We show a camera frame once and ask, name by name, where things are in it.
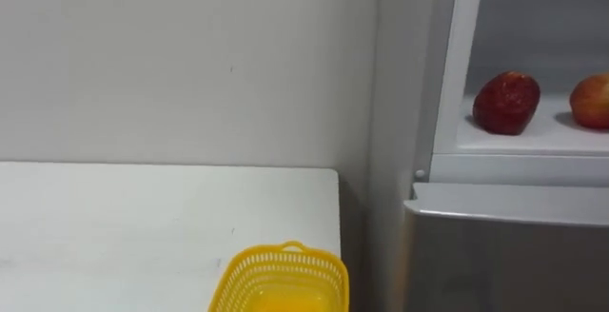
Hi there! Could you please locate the grey fridge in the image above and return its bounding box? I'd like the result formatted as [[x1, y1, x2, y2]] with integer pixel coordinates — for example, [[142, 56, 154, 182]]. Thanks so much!
[[368, 0, 609, 312]]

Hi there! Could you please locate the red strawberry soft toy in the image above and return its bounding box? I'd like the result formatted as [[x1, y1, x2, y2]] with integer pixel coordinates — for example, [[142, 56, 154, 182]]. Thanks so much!
[[472, 69, 542, 137]]

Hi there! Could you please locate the red-yellow pomegranate soft toy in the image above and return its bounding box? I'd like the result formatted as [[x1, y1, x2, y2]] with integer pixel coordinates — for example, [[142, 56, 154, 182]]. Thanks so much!
[[568, 71, 609, 130]]

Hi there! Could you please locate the white table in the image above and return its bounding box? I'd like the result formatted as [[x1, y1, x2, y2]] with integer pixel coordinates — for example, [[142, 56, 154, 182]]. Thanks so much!
[[0, 161, 343, 312]]

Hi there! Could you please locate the yellow plastic basket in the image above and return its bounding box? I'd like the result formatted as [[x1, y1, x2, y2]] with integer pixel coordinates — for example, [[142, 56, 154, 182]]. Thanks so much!
[[207, 240, 351, 312]]

